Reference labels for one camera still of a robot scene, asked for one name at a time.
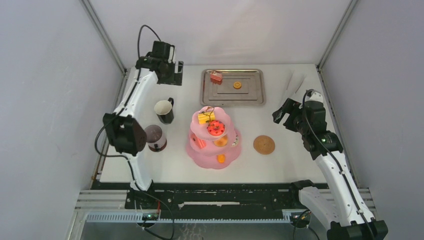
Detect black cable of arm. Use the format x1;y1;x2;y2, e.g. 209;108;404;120
94;24;176;240
300;89;379;240

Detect aluminium frame post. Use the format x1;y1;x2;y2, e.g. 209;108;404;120
79;0;127;74
316;0;360;72

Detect light woven round coaster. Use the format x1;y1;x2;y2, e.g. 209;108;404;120
253;135;276;155

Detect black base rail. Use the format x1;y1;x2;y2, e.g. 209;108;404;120
91;181;305;221

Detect black cup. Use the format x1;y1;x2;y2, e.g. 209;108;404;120
154;97;174;125

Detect stainless steel serving tray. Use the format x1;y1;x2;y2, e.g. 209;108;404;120
200;69;266;107

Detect yellow cake slice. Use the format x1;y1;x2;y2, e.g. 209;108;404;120
197;111;216;125

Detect stainless steel food tongs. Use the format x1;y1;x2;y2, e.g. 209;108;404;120
280;70;307;105

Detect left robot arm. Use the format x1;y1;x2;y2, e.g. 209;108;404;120
102;40;184;209

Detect red cake slice with orange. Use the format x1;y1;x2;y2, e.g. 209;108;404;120
210;71;223;85

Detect dark brown round coaster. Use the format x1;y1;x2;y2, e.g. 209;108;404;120
148;144;167;153

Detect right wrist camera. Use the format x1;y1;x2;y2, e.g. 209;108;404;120
305;89;324;103

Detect mauve cup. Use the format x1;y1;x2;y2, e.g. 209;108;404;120
144;124;167;148

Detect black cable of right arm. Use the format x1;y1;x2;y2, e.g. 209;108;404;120
300;89;379;240

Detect white donut with chocolate drizzle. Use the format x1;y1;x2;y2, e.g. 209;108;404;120
231;135;239;147

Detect red layered cake slice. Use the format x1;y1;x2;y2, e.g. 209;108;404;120
193;135;206;149

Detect round yellow biscuit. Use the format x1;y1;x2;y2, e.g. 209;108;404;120
233;81;242;90

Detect pink three-tier cake stand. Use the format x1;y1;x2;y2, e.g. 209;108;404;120
186;106;242;170

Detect orange fish-shaped cake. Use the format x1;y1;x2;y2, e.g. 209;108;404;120
216;154;226;164

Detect left aluminium frame post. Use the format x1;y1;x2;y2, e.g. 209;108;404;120
79;0;127;74

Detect round golden bread bun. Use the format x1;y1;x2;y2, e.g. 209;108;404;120
213;135;228;147

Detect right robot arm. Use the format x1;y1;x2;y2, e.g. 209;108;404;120
272;97;389;240

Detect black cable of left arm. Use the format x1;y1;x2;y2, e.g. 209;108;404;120
94;24;176;240

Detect right aluminium frame post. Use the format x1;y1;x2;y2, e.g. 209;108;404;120
316;0;360;72

